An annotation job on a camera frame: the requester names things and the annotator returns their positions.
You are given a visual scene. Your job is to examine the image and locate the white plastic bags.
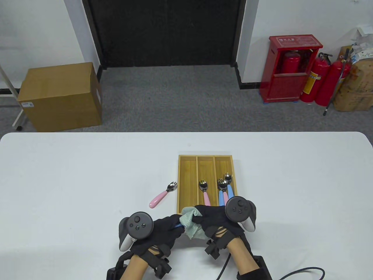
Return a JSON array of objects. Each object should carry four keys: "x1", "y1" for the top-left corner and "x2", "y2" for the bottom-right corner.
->
[{"x1": 348, "y1": 25, "x2": 373, "y2": 63}]

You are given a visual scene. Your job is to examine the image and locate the printed cardboard box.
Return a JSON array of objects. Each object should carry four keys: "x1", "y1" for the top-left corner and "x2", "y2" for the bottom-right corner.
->
[{"x1": 332, "y1": 45, "x2": 373, "y2": 112}]

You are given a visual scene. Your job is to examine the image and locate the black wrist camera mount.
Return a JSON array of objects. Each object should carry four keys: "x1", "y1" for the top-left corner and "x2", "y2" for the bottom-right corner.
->
[
  {"x1": 205, "y1": 239, "x2": 231, "y2": 260},
  {"x1": 147, "y1": 248, "x2": 173, "y2": 279}
]

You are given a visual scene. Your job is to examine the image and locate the person's left forearm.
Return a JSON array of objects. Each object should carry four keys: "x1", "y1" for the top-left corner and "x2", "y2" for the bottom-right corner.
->
[{"x1": 119, "y1": 254, "x2": 149, "y2": 280}]

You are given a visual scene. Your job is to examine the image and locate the grey handheld controller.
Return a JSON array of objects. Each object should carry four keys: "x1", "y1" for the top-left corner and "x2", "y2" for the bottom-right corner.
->
[
  {"x1": 224, "y1": 196, "x2": 257, "y2": 232},
  {"x1": 119, "y1": 212, "x2": 154, "y2": 252}
]

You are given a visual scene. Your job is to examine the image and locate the person's left hand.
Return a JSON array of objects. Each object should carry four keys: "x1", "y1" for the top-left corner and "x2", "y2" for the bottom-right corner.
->
[{"x1": 128, "y1": 214, "x2": 186, "y2": 258}]

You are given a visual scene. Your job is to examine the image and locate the black rod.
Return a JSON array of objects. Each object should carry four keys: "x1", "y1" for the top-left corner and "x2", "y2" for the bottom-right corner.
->
[{"x1": 323, "y1": 48, "x2": 350, "y2": 116}]

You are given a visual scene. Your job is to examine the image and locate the red extinguisher with yellow label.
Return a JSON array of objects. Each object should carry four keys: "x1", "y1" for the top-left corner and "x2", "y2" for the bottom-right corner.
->
[{"x1": 300, "y1": 52, "x2": 333, "y2": 103}]

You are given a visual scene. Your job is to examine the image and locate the person's right forearm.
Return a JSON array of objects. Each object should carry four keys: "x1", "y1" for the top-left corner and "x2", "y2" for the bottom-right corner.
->
[{"x1": 227, "y1": 235, "x2": 262, "y2": 275}]

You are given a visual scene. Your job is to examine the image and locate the red fire extinguisher cabinet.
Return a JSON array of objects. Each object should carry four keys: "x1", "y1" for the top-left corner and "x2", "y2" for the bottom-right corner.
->
[{"x1": 259, "y1": 34, "x2": 323, "y2": 103}]

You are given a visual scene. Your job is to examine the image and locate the black forearm strap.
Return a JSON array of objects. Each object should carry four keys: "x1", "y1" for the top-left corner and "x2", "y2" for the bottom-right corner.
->
[
  {"x1": 106, "y1": 253, "x2": 130, "y2": 280},
  {"x1": 237, "y1": 255, "x2": 273, "y2": 280}
]

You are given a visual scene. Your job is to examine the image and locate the pink handle baby fork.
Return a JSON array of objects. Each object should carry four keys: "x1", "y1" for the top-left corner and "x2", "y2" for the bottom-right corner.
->
[
  {"x1": 218, "y1": 178, "x2": 229, "y2": 203},
  {"x1": 149, "y1": 181, "x2": 178, "y2": 209},
  {"x1": 199, "y1": 180, "x2": 211, "y2": 206}
]

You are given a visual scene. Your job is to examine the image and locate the black door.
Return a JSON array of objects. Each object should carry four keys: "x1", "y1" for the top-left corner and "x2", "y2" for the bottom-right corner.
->
[{"x1": 82, "y1": 0, "x2": 247, "y2": 69}]

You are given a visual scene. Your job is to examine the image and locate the wooden cutlery tray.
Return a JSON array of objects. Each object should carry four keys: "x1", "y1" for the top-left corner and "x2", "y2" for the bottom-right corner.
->
[{"x1": 177, "y1": 155, "x2": 238, "y2": 215}]

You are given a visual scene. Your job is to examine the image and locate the green fish scale cleaning cloth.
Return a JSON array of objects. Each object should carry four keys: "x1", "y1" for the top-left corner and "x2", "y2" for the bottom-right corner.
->
[{"x1": 179, "y1": 206, "x2": 209, "y2": 240}]

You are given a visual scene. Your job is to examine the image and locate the white stand frame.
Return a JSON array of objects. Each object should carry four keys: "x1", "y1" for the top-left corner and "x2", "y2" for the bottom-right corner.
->
[{"x1": 0, "y1": 63, "x2": 27, "y2": 131}]

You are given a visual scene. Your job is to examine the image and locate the red fire extinguisher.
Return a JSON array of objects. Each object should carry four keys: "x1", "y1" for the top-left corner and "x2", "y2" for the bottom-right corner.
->
[
  {"x1": 315, "y1": 60, "x2": 351, "y2": 106},
  {"x1": 281, "y1": 50, "x2": 301, "y2": 74}
]

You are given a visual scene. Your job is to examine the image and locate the brown cardboard box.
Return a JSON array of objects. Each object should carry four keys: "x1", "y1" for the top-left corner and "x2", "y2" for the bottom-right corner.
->
[{"x1": 17, "y1": 62, "x2": 103, "y2": 132}]

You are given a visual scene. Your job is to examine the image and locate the black cable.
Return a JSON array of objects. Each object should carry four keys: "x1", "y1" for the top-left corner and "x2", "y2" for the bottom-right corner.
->
[
  {"x1": 278, "y1": 267, "x2": 326, "y2": 280},
  {"x1": 217, "y1": 253, "x2": 233, "y2": 280}
]

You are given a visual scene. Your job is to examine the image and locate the person's right hand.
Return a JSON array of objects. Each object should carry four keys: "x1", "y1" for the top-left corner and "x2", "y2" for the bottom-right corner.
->
[{"x1": 193, "y1": 204, "x2": 246, "y2": 244}]

